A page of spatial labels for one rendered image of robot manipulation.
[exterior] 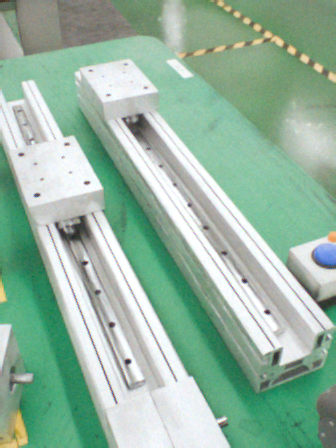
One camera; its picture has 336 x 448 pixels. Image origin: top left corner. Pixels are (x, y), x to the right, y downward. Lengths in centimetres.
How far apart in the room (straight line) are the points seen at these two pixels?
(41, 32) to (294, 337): 182
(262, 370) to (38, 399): 28
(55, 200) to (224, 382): 34
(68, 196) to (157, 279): 18
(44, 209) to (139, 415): 34
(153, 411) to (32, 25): 189
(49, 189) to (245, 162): 43
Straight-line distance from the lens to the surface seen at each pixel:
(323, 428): 46
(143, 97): 103
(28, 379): 67
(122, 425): 57
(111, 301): 73
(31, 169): 85
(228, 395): 70
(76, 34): 382
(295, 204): 98
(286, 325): 72
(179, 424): 57
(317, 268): 78
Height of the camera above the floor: 137
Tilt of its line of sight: 41 degrees down
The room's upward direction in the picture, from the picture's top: straight up
